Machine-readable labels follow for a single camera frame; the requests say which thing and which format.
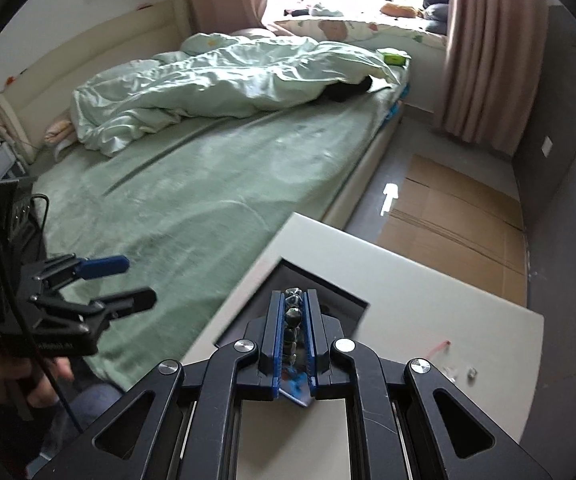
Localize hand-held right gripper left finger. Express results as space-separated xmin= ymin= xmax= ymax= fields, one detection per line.
xmin=33 ymin=290 xmax=286 ymax=480

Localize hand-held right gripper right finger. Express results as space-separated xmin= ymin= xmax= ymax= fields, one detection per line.
xmin=303 ymin=289 xmax=554 ymax=480

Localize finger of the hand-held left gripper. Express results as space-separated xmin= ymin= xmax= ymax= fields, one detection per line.
xmin=29 ymin=286 xmax=158 ymax=324
xmin=34 ymin=254 xmax=131 ymax=289

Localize dark beaded bracelet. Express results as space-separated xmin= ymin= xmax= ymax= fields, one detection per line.
xmin=280 ymin=286 xmax=315 ymax=407

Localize black recessed tray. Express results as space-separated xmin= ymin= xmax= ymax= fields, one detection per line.
xmin=214 ymin=256 xmax=371 ymax=356

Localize person's left hand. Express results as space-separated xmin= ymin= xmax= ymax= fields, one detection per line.
xmin=0 ymin=354 xmax=75 ymax=406

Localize person's leg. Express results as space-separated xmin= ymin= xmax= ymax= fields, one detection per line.
xmin=18 ymin=382 xmax=129 ymax=471

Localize green bed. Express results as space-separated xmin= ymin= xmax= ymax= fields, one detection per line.
xmin=28 ymin=35 xmax=414 ymax=393

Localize white side table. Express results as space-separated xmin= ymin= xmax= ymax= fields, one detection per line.
xmin=180 ymin=212 xmax=545 ymax=480

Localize pink pillow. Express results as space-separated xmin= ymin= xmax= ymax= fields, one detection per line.
xmin=44 ymin=119 xmax=78 ymax=148

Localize flat brown cardboard sheet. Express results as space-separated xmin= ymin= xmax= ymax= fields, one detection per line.
xmin=377 ymin=154 xmax=528 ymax=307

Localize cream padded headboard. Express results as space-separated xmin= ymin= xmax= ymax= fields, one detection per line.
xmin=0 ymin=0 xmax=191 ymax=166

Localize pale green duvet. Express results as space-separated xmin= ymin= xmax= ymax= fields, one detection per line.
xmin=70 ymin=32 xmax=411 ymax=157

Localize black cloth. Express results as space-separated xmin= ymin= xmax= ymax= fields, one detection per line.
xmin=320 ymin=76 xmax=375 ymax=103

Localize small green box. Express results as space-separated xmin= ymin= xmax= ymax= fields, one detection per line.
xmin=377 ymin=48 xmax=411 ymax=67

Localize printed window seat cushion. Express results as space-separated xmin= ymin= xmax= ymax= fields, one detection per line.
xmin=273 ymin=16 xmax=449 ymax=51

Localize orange plush toy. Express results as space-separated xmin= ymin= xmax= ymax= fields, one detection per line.
xmin=380 ymin=2 xmax=425 ymax=18

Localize dark round cushions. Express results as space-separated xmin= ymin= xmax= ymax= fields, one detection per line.
xmin=420 ymin=0 xmax=453 ymax=36

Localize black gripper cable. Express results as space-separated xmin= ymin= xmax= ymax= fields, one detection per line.
xmin=0 ymin=192 xmax=85 ymax=433

